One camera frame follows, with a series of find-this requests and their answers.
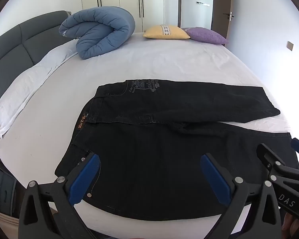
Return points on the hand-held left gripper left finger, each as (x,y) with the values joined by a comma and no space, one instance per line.
(84,176)

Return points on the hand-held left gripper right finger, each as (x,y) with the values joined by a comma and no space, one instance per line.
(214,176)

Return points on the black pants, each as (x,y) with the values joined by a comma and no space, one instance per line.
(149,159)

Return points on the person's right hand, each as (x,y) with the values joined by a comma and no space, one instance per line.
(290,222)

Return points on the dark nightstand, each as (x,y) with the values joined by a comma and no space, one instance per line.
(1,183)

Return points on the white pillow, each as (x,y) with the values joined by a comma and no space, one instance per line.
(27,87)

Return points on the purple pillow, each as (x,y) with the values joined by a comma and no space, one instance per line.
(206,36)

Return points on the rolled blue duvet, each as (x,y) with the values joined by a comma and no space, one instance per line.
(102,32)

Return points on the grey padded headboard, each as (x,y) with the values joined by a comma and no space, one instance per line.
(12,47)

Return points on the yellow pillow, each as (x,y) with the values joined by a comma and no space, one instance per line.
(165,32)

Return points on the white wardrobe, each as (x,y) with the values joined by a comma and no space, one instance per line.
(119,2)

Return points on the brown wall socket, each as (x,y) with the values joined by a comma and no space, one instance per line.
(290,45)

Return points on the wall switch panel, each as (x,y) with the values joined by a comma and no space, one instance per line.
(203,4)

